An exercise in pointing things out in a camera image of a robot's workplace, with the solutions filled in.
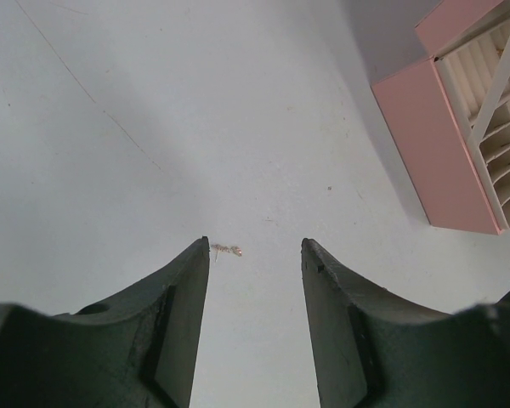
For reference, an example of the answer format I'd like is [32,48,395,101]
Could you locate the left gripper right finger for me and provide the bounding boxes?
[302,239,510,407]

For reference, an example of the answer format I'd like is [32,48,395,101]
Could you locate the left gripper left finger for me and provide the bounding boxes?
[0,237,209,407]

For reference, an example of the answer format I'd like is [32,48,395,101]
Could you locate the pink jewelry box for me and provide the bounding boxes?
[372,1,510,235]

